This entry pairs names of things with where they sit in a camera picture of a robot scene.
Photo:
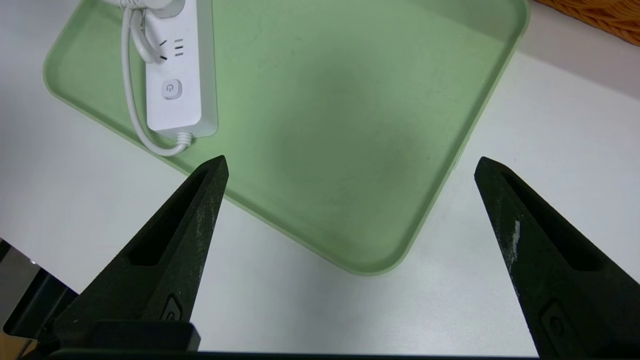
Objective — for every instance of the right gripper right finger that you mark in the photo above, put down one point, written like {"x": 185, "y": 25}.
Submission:
{"x": 565, "y": 280}

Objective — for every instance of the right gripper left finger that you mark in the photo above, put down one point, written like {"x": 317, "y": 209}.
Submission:
{"x": 165, "y": 260}

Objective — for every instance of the orange wicker basket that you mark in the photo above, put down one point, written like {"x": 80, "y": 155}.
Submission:
{"x": 600, "y": 15}

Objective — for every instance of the light green plastic tray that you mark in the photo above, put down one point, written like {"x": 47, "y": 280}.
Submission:
{"x": 340, "y": 140}

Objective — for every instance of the black metal frame bar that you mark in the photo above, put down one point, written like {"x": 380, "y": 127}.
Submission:
{"x": 35, "y": 310}

